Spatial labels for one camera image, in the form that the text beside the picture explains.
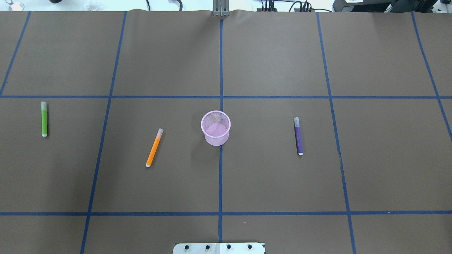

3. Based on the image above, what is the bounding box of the orange highlighter pen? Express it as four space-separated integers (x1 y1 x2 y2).
145 128 163 168

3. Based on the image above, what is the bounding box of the pink mesh pen holder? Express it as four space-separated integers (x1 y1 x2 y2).
201 110 231 146

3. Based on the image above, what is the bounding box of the aluminium frame post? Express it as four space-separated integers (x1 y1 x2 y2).
213 0 230 17

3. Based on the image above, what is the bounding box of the brown paper table mat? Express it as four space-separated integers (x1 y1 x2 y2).
0 10 452 254

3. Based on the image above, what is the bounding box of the purple highlighter pen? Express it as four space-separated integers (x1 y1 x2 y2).
294 117 304 156

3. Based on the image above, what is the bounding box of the green highlighter pen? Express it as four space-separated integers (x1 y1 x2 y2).
41 101 48 137

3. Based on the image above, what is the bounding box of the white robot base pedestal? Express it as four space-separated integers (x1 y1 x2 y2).
172 242 266 254

